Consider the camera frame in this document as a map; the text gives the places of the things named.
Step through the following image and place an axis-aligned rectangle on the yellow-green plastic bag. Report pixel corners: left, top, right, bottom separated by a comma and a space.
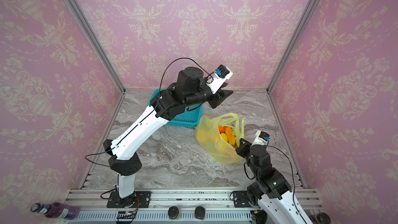
195, 113, 245, 165

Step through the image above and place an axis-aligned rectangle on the orange fruit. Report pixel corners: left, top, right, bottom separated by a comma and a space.
218, 126, 226, 134

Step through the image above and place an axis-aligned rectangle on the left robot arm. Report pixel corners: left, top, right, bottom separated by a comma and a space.
103, 65, 233, 208

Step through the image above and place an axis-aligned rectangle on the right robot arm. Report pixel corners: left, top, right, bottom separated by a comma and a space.
236, 139, 312, 224

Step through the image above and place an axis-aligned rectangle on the peach fruit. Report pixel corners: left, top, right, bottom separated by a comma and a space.
224, 127, 236, 146

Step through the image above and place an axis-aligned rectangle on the yellow banana fruit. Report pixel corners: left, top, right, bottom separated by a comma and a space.
220, 133, 229, 143

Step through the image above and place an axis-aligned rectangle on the teal plastic basket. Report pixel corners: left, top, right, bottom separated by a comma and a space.
149, 89, 203, 128

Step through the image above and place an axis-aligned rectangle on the right black knob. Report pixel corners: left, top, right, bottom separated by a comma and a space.
194, 206, 206, 220

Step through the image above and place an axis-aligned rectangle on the black knob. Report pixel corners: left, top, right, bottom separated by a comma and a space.
194, 206, 206, 220
167, 206, 180, 219

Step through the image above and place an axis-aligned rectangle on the left black knob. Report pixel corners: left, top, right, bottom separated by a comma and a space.
167, 206, 180, 219

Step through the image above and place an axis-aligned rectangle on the dark jar bottom right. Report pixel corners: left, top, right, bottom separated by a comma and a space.
309, 212, 331, 224

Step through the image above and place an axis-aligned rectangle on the purple drink bottle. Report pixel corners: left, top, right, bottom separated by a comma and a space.
30, 202, 80, 220

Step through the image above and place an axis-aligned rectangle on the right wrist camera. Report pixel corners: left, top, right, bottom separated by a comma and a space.
252, 130, 270, 146

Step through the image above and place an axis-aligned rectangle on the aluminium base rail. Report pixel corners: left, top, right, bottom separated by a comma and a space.
65, 188, 324, 224

